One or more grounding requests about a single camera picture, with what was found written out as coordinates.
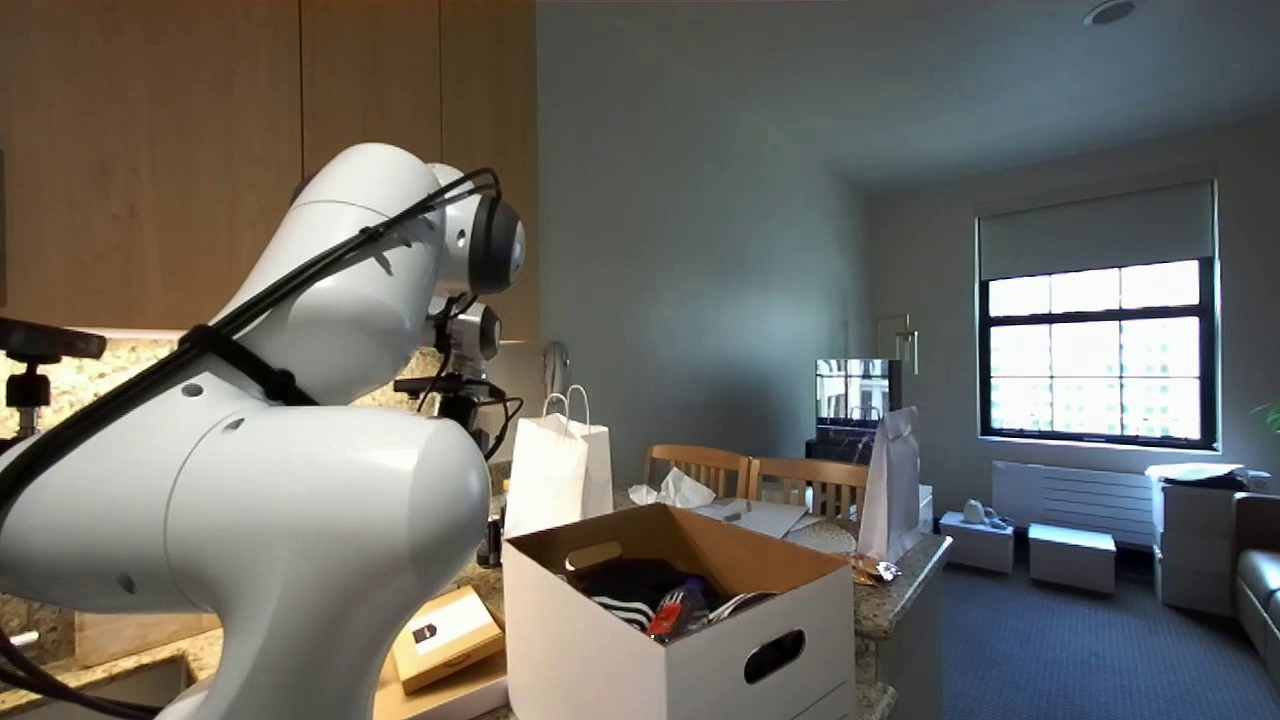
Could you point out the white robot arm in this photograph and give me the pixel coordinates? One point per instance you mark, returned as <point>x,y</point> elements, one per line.
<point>251,477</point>

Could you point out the white cardboard box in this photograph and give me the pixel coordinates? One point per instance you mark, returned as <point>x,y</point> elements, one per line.
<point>780,653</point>

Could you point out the white paper bag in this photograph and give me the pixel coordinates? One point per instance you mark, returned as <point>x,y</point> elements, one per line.
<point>561,464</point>

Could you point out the wooden chair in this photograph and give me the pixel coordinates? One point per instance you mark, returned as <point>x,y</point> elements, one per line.
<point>697,477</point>

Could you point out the dark striped clothing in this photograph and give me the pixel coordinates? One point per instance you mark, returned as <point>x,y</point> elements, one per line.
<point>630,589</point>

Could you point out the clear plastic bag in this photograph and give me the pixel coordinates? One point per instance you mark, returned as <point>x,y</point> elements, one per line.
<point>889,509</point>

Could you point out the yellow book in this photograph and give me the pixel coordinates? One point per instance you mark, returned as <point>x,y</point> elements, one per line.
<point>446,639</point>

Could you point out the grey ottoman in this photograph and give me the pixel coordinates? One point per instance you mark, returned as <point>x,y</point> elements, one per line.
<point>977,540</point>
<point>1073,556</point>

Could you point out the white radiator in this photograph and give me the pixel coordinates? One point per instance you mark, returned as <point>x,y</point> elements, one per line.
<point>1077,498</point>

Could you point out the white roller blind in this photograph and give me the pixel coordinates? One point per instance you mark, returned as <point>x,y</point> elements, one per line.
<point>1147,226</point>

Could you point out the window with black frame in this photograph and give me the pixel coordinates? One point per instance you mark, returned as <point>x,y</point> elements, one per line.
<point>1113,354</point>

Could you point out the wooden wall cabinets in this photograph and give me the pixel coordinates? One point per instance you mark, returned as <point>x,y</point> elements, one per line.
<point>148,144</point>

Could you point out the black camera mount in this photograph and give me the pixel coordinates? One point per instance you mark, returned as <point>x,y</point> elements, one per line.
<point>38,347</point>

